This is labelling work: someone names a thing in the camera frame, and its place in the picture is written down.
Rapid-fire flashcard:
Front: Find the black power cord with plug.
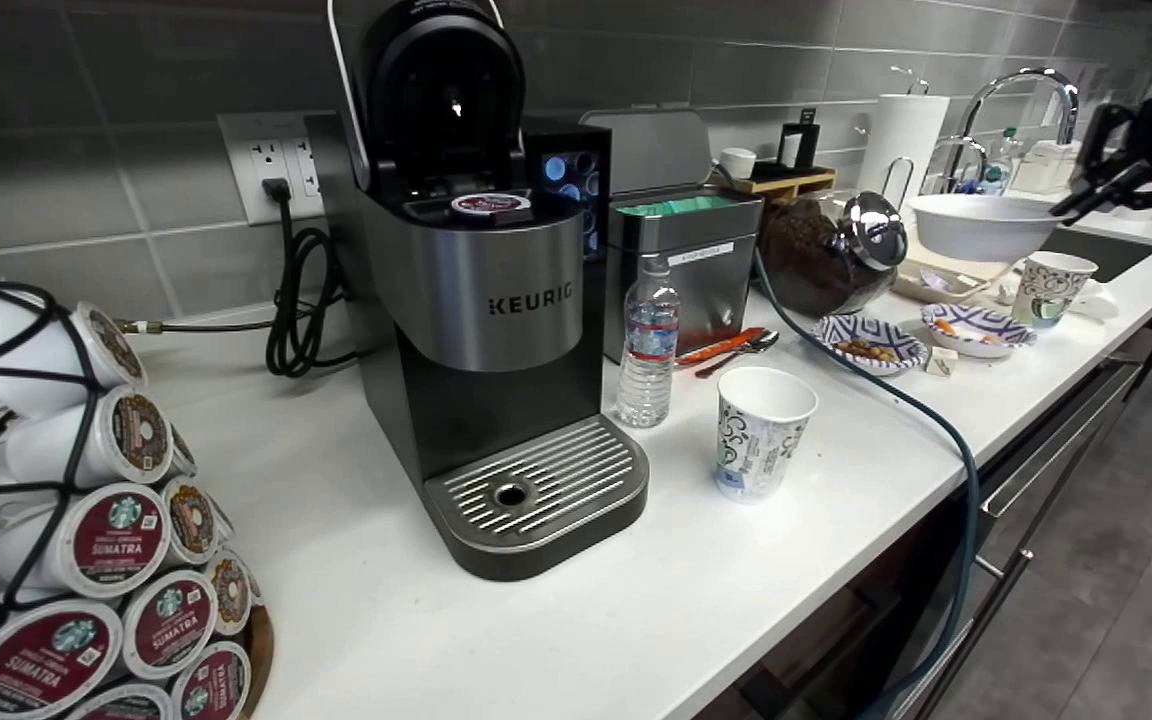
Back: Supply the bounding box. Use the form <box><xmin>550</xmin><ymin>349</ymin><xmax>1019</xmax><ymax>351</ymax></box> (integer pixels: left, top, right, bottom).
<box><xmin>256</xmin><ymin>178</ymin><xmax>346</xmax><ymax>380</ymax></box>

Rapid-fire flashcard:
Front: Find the blue patterned bowl with carrots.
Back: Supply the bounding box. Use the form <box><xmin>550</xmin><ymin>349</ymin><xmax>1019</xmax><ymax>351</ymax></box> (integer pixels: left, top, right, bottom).
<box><xmin>918</xmin><ymin>296</ymin><xmax>1034</xmax><ymax>359</ymax></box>

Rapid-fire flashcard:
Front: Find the clear plastic water bottle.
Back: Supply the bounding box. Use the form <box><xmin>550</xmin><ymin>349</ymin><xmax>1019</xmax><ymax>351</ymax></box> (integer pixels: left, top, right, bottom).
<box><xmin>610</xmin><ymin>248</ymin><xmax>682</xmax><ymax>434</ymax></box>

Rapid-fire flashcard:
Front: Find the Keurig coffee machine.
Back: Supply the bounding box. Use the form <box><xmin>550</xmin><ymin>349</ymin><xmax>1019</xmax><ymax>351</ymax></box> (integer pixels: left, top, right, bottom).
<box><xmin>319</xmin><ymin>0</ymin><xmax>652</xmax><ymax>584</ymax></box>

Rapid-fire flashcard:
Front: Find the plain white bowl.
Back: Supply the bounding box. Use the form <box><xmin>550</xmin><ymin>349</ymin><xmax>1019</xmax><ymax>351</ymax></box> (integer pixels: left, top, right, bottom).
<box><xmin>908</xmin><ymin>191</ymin><xmax>1062</xmax><ymax>267</ymax></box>

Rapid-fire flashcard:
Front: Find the steel box with green top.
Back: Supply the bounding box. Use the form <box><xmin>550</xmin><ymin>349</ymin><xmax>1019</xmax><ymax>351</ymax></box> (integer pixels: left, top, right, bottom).
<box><xmin>601</xmin><ymin>189</ymin><xmax>768</xmax><ymax>366</ymax></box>

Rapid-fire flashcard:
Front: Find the grey metal box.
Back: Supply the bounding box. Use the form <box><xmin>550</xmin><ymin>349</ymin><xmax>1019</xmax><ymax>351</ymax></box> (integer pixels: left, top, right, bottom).
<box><xmin>578</xmin><ymin>109</ymin><xmax>714</xmax><ymax>203</ymax></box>

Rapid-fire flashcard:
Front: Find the brown-lid coffee pod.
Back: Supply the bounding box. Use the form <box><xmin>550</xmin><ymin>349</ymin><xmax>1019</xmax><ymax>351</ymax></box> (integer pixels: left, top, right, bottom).
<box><xmin>203</xmin><ymin>549</ymin><xmax>265</xmax><ymax>642</ymax></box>
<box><xmin>0</xmin><ymin>296</ymin><xmax>152</xmax><ymax>403</ymax></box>
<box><xmin>155</xmin><ymin>472</ymin><xmax>227</xmax><ymax>573</ymax></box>
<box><xmin>0</xmin><ymin>385</ymin><xmax>179</xmax><ymax>491</ymax></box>

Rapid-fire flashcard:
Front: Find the chrome kitchen faucet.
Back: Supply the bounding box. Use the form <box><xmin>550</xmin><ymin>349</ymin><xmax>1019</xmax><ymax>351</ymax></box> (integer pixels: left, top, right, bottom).
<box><xmin>945</xmin><ymin>65</ymin><xmax>1087</xmax><ymax>191</ymax></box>

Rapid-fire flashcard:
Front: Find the glass jar with coffee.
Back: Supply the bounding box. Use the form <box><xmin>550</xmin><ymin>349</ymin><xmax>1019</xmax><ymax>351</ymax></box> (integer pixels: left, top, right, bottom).
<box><xmin>751</xmin><ymin>189</ymin><xmax>910</xmax><ymax>322</ymax></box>

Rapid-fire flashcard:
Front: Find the black bottle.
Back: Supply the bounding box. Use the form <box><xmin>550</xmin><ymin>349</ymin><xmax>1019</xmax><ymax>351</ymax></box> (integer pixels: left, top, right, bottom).
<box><xmin>775</xmin><ymin>109</ymin><xmax>823</xmax><ymax>178</ymax></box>

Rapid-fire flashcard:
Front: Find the kitchen sink basin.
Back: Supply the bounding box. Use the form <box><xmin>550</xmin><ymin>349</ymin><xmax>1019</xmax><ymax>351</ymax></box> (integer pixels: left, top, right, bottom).
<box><xmin>1047</xmin><ymin>226</ymin><xmax>1152</xmax><ymax>287</ymax></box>

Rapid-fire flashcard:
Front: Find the metal paper towel holder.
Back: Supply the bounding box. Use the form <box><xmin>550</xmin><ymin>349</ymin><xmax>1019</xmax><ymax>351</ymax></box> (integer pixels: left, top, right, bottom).
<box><xmin>875</xmin><ymin>152</ymin><xmax>918</xmax><ymax>214</ymax></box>

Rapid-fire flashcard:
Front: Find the wooden rack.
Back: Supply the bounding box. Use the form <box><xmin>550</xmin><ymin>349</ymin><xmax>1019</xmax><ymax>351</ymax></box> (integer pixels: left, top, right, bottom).
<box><xmin>732</xmin><ymin>165</ymin><xmax>838</xmax><ymax>203</ymax></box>

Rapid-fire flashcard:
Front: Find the white paper towel roll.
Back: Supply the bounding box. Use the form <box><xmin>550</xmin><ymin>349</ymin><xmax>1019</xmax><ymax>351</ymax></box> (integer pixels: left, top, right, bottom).
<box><xmin>857</xmin><ymin>88</ymin><xmax>952</xmax><ymax>203</ymax></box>

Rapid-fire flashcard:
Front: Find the small white cup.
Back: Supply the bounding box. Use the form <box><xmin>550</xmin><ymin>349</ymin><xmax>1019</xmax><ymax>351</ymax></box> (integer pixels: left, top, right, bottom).
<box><xmin>714</xmin><ymin>144</ymin><xmax>758</xmax><ymax>184</ymax></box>

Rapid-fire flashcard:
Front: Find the white wall power outlet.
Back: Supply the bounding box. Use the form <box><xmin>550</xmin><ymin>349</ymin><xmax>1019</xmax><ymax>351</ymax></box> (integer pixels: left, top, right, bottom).
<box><xmin>216</xmin><ymin>111</ymin><xmax>328</xmax><ymax>230</ymax></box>

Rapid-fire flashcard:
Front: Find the coffee pod in machine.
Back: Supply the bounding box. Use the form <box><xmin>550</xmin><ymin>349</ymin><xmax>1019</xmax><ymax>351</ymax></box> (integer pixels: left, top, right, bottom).
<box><xmin>447</xmin><ymin>189</ymin><xmax>535</xmax><ymax>230</ymax></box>

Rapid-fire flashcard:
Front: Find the crumpled white tissue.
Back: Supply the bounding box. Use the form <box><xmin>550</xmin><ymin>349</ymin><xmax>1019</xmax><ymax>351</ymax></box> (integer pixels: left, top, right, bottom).
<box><xmin>1067</xmin><ymin>280</ymin><xmax>1128</xmax><ymax>330</ymax></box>

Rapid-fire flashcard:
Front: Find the red-lid Starbucks coffee pod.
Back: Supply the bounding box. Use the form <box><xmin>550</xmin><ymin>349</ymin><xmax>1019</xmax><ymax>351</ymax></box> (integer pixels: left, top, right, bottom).
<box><xmin>59</xmin><ymin>680</ymin><xmax>179</xmax><ymax>720</ymax></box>
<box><xmin>13</xmin><ymin>482</ymin><xmax>176</xmax><ymax>604</ymax></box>
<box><xmin>170</xmin><ymin>642</ymin><xmax>256</xmax><ymax>720</ymax></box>
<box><xmin>0</xmin><ymin>596</ymin><xmax>127</xmax><ymax>720</ymax></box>
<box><xmin>118</xmin><ymin>569</ymin><xmax>225</xmax><ymax>686</ymax></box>

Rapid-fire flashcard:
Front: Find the orange plastic utensil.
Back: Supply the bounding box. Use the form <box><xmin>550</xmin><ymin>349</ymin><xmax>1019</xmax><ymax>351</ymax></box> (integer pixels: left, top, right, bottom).
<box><xmin>673</xmin><ymin>325</ymin><xmax>771</xmax><ymax>373</ymax></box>

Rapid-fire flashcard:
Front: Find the long thin robot cable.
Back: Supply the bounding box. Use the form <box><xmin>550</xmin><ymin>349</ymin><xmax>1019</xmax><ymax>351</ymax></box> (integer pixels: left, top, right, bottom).
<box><xmin>749</xmin><ymin>246</ymin><xmax>989</xmax><ymax>720</ymax></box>

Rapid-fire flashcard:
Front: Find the slim soap bottle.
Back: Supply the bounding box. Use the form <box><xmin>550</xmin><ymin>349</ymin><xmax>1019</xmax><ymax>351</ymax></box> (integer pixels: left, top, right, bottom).
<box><xmin>991</xmin><ymin>124</ymin><xmax>1022</xmax><ymax>191</ymax></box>

